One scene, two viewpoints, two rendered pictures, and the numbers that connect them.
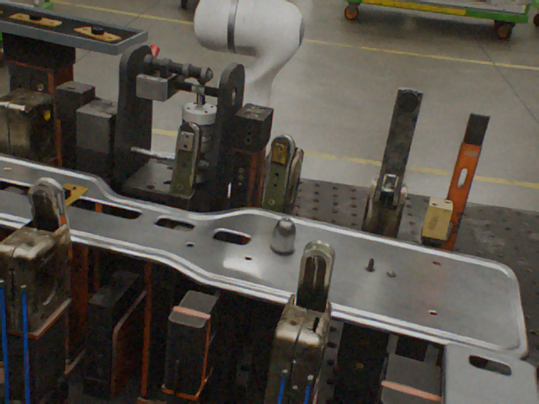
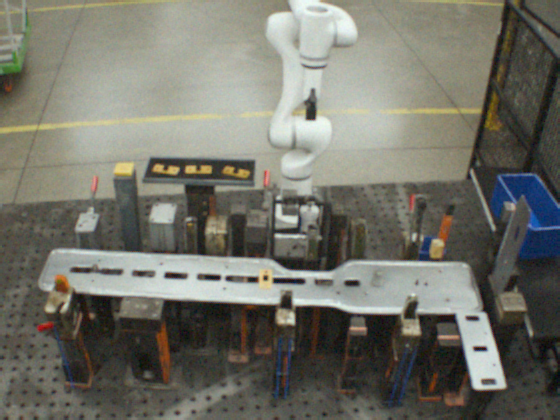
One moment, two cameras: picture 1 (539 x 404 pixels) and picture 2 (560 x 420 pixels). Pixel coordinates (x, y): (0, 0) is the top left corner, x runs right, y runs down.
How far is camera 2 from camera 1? 111 cm
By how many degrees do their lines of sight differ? 15
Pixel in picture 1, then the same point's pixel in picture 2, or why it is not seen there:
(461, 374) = (464, 325)
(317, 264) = (413, 304)
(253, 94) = (307, 169)
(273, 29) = (318, 136)
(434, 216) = (436, 249)
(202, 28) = (276, 141)
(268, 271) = (378, 298)
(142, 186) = (284, 254)
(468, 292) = (456, 284)
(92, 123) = (256, 230)
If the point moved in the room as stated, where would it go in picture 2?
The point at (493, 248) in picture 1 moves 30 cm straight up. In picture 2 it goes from (438, 215) to (451, 157)
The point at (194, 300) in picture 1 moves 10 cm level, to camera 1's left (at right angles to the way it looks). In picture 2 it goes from (356, 322) to (322, 326)
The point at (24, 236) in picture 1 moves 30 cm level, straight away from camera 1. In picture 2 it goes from (283, 314) to (230, 252)
